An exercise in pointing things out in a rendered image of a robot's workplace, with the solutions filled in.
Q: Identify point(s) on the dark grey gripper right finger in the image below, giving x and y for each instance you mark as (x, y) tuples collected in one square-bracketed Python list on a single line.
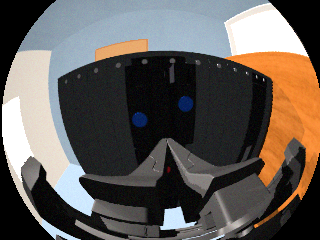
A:
[(196, 180)]

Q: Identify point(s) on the black metal rack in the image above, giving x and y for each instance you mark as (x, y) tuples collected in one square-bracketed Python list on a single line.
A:
[(232, 105)]

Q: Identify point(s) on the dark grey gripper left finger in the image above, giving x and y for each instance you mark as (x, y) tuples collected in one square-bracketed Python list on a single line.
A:
[(145, 187)]

